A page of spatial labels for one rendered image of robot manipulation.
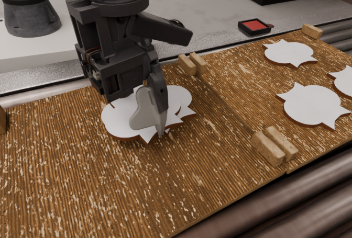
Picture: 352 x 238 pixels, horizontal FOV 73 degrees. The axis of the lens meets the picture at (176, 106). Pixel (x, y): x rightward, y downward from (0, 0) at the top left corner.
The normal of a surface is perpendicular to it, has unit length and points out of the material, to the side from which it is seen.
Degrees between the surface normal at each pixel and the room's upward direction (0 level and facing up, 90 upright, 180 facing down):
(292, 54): 0
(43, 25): 73
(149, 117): 68
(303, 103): 0
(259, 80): 0
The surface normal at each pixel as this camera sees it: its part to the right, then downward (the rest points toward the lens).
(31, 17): 0.51, 0.36
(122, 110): 0.02, -0.72
